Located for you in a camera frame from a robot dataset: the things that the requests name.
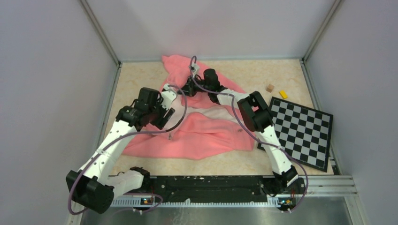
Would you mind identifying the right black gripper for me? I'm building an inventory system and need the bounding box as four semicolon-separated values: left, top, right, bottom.
177;75;211;98

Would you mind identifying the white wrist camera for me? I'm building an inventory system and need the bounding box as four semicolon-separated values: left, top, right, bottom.
161;83;177;110
188;62;200;76

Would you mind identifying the black white checkerboard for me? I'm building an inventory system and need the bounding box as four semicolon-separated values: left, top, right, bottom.
270;97;333;172

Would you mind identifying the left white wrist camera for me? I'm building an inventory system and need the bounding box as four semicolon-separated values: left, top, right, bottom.
161;83;177;110

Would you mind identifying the pink zip-up jacket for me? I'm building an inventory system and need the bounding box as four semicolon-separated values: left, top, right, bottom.
123;54;254;161

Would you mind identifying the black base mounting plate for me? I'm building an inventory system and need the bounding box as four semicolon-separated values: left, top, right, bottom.
135;175;305;203

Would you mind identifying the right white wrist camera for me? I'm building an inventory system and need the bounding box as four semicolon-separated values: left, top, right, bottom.
188;62;200;76

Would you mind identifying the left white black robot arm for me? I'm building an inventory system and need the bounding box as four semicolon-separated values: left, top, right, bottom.
66;84;180;215

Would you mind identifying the small yellow block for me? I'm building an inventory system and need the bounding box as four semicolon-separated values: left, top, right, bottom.
279;90;288;99

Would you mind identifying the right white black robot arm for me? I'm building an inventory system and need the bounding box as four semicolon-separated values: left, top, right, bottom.
182;66;299;193

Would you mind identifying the aluminium front rail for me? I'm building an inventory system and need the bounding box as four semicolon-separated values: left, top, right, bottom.
74;175;358;209

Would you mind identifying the small wooden cube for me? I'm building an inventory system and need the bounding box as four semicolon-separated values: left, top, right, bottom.
266;84;275;93

